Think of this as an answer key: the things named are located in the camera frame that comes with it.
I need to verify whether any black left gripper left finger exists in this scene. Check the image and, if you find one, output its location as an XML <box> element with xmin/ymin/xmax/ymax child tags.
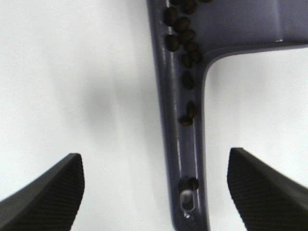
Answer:
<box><xmin>0</xmin><ymin>154</ymin><xmax>85</xmax><ymax>231</ymax></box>

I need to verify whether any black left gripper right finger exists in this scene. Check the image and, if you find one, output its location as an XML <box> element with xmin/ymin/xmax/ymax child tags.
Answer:
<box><xmin>227</xmin><ymin>148</ymin><xmax>308</xmax><ymax>231</ymax></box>

